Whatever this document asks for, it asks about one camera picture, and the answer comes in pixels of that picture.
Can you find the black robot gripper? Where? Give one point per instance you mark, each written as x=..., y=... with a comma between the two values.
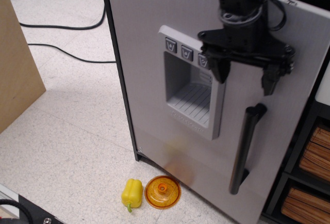
x=248, y=42

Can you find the grey toy fridge door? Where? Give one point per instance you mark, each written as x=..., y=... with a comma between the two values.
x=206, y=105

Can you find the white countertop edge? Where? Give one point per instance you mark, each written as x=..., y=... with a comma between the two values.
x=323, y=93

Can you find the upper woven storage basket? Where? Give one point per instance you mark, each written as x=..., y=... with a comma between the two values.
x=315, y=158

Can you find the woven storage basket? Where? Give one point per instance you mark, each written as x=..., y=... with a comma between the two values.
x=315, y=158
x=305, y=205

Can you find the orange translucent plastic lid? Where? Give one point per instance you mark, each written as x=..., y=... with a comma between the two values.
x=162, y=192

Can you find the lower woven storage basket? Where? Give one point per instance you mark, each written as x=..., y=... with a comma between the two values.
x=305, y=205

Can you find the yellow toy bell pepper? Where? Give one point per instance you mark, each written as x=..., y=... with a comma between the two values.
x=132, y=194

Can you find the tan wooden board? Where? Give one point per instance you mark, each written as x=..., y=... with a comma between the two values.
x=21, y=83

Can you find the black fridge door handle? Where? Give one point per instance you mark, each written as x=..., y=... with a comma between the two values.
x=252, y=116

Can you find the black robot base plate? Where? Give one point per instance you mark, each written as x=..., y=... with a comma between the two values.
x=17, y=209

